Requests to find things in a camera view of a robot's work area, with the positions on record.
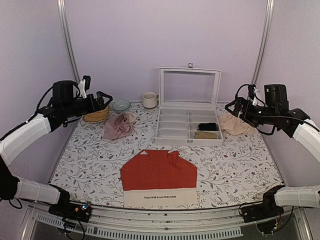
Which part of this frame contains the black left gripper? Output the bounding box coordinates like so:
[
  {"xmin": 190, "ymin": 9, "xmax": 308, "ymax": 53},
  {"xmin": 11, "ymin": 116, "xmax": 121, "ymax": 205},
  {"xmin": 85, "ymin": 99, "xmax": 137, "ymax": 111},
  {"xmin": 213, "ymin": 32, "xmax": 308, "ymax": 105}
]
[{"xmin": 63, "ymin": 90, "xmax": 114, "ymax": 118}]

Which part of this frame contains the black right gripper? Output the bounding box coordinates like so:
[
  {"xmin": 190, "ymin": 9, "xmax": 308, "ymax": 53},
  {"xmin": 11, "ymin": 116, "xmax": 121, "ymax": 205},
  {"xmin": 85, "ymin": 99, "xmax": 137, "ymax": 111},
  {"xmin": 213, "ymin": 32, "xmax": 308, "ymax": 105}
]
[{"xmin": 226, "ymin": 97, "xmax": 280, "ymax": 128}]

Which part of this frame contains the red and white underwear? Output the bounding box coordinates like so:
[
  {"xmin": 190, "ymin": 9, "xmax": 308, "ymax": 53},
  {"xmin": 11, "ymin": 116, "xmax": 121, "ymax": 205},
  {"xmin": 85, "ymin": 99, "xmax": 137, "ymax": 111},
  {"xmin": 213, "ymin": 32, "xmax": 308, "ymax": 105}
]
[{"xmin": 120, "ymin": 149, "xmax": 198, "ymax": 208}]

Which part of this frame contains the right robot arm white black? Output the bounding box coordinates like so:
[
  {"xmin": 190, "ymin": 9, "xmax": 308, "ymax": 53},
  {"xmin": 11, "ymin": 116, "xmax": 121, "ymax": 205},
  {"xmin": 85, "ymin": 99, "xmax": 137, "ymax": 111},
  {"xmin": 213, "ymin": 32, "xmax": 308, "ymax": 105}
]
[{"xmin": 225, "ymin": 84, "xmax": 320, "ymax": 218}]

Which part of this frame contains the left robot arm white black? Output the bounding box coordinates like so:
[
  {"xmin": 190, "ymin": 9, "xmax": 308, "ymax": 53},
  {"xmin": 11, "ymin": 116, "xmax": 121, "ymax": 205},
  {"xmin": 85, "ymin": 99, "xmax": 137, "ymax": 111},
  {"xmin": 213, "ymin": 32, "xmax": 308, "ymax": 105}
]
[{"xmin": 0, "ymin": 75, "xmax": 113, "ymax": 217}]

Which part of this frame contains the beige crumpled underwear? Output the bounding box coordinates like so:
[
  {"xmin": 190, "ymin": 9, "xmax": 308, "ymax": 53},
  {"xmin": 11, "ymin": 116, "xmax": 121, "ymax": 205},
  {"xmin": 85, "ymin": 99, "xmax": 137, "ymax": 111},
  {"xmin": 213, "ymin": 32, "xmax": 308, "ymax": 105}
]
[{"xmin": 218, "ymin": 113, "xmax": 256, "ymax": 136}]

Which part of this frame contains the black rolled underwear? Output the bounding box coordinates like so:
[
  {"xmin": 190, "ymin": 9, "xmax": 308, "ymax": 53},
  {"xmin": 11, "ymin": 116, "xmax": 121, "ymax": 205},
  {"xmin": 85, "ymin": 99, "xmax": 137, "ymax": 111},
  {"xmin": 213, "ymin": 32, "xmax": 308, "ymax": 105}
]
[{"xmin": 198, "ymin": 122, "xmax": 218, "ymax": 131}]

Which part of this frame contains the pink crumpled underwear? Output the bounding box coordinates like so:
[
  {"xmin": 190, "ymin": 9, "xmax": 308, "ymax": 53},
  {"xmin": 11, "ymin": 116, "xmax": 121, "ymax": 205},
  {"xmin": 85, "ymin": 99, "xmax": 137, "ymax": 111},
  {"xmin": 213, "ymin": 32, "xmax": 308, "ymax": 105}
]
[{"xmin": 103, "ymin": 111, "xmax": 138, "ymax": 141}]

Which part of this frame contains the tan rolled underwear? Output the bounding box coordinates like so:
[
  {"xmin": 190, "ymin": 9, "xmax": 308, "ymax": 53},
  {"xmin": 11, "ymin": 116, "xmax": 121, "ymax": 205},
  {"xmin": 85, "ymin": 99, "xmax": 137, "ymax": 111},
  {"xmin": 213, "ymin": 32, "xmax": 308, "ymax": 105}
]
[{"xmin": 194, "ymin": 131, "xmax": 218, "ymax": 139}]

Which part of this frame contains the woven bamboo tray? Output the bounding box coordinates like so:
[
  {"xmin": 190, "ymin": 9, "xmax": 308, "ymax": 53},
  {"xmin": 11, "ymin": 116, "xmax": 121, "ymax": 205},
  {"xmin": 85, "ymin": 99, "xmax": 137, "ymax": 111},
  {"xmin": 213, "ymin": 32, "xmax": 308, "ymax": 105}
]
[{"xmin": 82, "ymin": 106, "xmax": 110, "ymax": 123}]

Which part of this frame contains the light green glass bowl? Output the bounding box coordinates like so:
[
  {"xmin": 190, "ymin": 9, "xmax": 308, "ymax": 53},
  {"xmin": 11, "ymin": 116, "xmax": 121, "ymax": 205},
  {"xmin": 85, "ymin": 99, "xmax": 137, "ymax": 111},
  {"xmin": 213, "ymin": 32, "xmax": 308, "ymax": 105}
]
[{"xmin": 112, "ymin": 99, "xmax": 131, "ymax": 112}]

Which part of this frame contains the white compartment storage box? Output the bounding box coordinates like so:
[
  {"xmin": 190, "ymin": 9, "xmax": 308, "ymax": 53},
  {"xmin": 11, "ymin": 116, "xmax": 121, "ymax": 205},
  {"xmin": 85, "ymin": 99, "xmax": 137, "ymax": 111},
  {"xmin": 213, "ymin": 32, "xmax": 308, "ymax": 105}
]
[{"xmin": 155, "ymin": 66, "xmax": 224, "ymax": 147}]

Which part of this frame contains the white ceramic mug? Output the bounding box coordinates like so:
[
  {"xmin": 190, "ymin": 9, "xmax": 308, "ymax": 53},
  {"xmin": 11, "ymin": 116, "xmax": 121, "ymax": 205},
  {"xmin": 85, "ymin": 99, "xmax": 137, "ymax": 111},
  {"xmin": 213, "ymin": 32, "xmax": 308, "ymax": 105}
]
[{"xmin": 142, "ymin": 91, "xmax": 158, "ymax": 109}]

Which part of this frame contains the floral patterned table mat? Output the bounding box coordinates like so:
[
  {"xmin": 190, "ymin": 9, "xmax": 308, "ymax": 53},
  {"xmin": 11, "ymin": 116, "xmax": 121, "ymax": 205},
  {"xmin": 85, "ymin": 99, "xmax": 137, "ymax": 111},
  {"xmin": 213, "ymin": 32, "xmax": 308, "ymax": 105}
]
[{"xmin": 50, "ymin": 103, "xmax": 283, "ymax": 210}]

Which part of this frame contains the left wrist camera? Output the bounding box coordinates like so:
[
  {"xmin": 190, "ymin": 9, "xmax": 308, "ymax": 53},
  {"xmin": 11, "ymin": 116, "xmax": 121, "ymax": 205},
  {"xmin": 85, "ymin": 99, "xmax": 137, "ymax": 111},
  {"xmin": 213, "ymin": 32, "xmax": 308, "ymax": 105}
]
[{"xmin": 78, "ymin": 75, "xmax": 91, "ymax": 99}]

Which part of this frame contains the left aluminium frame post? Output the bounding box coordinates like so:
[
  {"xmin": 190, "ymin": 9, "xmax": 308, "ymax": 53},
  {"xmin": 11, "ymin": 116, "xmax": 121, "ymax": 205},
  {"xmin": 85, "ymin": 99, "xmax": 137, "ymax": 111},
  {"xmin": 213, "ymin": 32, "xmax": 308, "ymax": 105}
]
[{"xmin": 56, "ymin": 0, "xmax": 81, "ymax": 83}]

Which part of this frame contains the aluminium frame post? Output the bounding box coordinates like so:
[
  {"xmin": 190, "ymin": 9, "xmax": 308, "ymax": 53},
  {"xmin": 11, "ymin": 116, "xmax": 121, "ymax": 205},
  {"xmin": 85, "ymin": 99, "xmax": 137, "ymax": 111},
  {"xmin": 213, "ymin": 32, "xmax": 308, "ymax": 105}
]
[
  {"xmin": 56, "ymin": 0, "xmax": 81, "ymax": 83},
  {"xmin": 251, "ymin": 0, "xmax": 275, "ymax": 85}
]

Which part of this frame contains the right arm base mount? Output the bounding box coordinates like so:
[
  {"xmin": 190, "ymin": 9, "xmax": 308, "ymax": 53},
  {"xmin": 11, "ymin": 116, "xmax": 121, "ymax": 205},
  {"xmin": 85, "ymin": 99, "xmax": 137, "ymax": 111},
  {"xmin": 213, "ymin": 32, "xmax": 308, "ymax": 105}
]
[{"xmin": 238, "ymin": 202, "xmax": 285, "ymax": 235}]

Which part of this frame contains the right aluminium frame post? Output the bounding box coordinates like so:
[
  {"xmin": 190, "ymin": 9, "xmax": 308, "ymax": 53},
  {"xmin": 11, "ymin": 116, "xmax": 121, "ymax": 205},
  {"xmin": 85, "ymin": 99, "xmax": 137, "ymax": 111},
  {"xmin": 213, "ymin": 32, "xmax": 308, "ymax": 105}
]
[{"xmin": 251, "ymin": 0, "xmax": 275, "ymax": 85}]

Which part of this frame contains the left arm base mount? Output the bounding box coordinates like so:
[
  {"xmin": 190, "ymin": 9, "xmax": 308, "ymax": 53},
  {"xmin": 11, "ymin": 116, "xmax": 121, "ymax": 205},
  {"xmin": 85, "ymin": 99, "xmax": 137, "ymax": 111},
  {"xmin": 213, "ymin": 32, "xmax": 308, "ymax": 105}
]
[{"xmin": 48, "ymin": 200, "xmax": 92, "ymax": 223}]

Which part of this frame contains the aluminium front rail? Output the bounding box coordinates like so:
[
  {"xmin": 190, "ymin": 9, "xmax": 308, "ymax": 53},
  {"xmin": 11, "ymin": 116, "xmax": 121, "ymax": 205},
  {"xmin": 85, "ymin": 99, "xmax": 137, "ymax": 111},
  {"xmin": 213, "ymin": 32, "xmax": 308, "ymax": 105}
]
[{"xmin": 17, "ymin": 194, "xmax": 317, "ymax": 240}]

